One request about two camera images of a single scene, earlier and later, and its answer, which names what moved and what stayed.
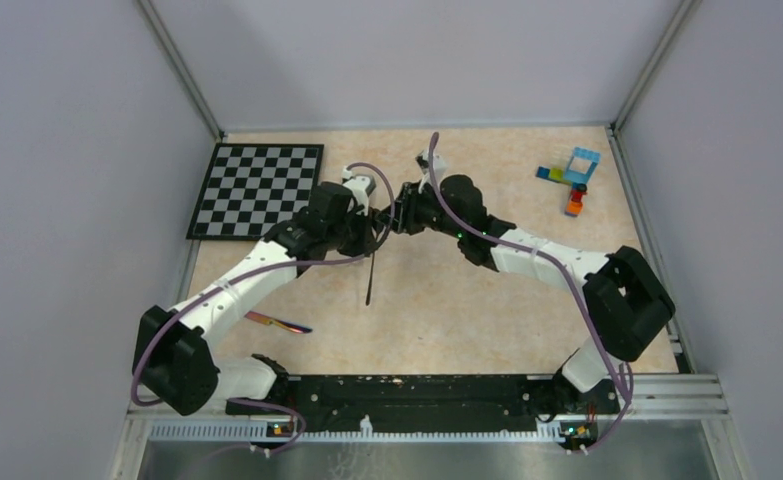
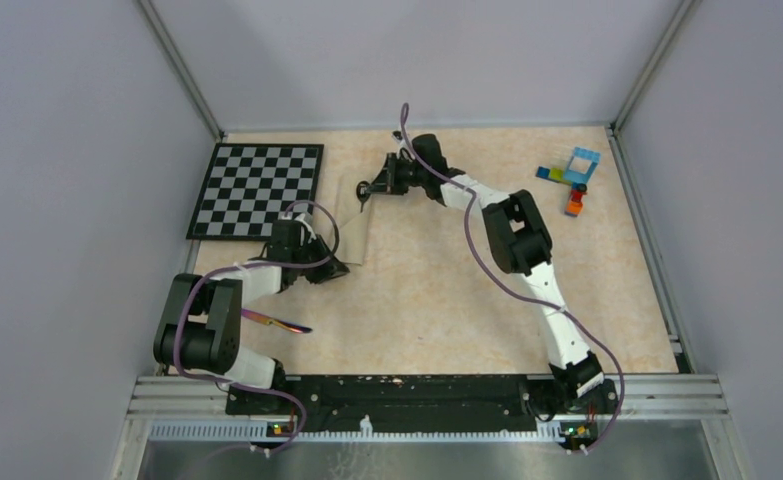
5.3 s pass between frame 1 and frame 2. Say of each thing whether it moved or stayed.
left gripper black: moved
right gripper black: moved
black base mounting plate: stayed
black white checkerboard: stayed
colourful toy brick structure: stayed
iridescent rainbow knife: stayed
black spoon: moved
